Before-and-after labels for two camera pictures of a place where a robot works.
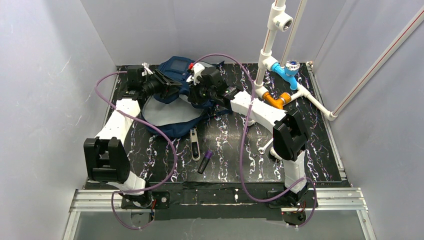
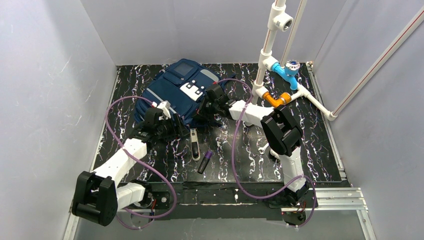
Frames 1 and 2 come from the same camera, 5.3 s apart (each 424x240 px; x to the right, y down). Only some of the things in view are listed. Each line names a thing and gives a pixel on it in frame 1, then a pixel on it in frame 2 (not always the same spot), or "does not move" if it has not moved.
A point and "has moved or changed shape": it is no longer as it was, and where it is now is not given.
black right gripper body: [195, 93] → [205, 109]
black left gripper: [163, 84] → [177, 124]
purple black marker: [208, 155] does not move
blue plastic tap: [287, 72] does not move
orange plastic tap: [278, 103] does not move
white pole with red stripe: [410, 28] does not move
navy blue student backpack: [179, 118] has moved or changed shape
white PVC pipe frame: [278, 18] does not move
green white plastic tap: [273, 153] does not move
